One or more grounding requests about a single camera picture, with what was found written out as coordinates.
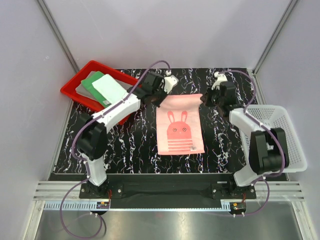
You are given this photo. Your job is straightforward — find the white perforated basket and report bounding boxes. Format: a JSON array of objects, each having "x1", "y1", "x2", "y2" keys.
[{"x1": 247, "y1": 104, "x2": 308, "y2": 173}]

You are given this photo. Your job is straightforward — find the connector board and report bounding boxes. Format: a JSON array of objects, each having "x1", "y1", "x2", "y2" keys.
[
  {"x1": 230, "y1": 201, "x2": 247, "y2": 212},
  {"x1": 96, "y1": 200, "x2": 111, "y2": 210}
]

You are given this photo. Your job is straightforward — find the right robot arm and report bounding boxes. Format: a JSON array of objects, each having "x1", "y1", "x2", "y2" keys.
[{"x1": 200, "y1": 80, "x2": 290, "y2": 199}]

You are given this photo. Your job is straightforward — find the white cloth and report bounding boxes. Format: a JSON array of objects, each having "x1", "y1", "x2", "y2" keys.
[{"x1": 92, "y1": 74, "x2": 127, "y2": 105}]

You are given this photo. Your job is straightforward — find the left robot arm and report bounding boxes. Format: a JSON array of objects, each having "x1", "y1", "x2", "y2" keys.
[{"x1": 71, "y1": 70, "x2": 177, "y2": 198}]

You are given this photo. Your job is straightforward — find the pink cloth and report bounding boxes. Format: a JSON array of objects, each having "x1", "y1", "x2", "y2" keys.
[{"x1": 156, "y1": 94, "x2": 205, "y2": 156}]

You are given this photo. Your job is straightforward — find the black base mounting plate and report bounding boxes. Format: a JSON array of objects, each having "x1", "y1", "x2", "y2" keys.
[{"x1": 49, "y1": 172, "x2": 288, "y2": 210}]

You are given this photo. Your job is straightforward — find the red plastic tray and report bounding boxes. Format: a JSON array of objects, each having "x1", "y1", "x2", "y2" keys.
[{"x1": 60, "y1": 60, "x2": 138, "y2": 112}]

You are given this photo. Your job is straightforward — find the green towel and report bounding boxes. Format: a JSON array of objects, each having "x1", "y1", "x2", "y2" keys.
[{"x1": 81, "y1": 71, "x2": 110, "y2": 108}]

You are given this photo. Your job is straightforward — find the right connector board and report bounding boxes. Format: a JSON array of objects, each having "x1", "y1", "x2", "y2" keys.
[{"x1": 230, "y1": 201, "x2": 247, "y2": 212}]

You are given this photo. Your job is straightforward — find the left connector board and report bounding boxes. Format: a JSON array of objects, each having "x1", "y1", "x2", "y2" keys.
[{"x1": 96, "y1": 200, "x2": 111, "y2": 210}]

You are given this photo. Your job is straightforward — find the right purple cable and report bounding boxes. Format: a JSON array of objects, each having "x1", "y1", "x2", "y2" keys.
[{"x1": 217, "y1": 69, "x2": 286, "y2": 216}]

